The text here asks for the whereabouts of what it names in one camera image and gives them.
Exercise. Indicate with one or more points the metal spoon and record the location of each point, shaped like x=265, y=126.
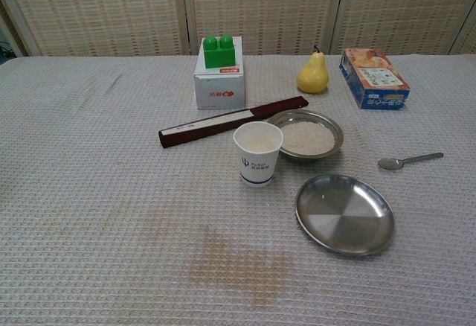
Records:
x=388, y=163

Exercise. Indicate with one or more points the white paper cup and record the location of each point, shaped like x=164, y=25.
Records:
x=256, y=169

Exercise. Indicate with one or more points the steel bowl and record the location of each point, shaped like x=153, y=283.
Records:
x=329, y=124

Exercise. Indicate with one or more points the empty steel plate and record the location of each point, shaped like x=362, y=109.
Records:
x=342, y=214

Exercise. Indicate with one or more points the dark red closed fan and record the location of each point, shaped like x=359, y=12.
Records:
x=208, y=127

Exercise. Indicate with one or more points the white cardboard box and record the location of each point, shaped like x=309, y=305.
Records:
x=219, y=91

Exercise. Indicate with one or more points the green toy building brick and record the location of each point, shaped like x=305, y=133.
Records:
x=217, y=56

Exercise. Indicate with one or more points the yellow pear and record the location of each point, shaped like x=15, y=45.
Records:
x=313, y=76

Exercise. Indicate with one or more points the woven folding screen panel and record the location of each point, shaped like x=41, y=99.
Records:
x=100, y=9
x=466, y=43
x=9, y=32
x=401, y=6
x=264, y=6

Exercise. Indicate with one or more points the blue biscuit box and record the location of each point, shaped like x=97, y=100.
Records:
x=372, y=76

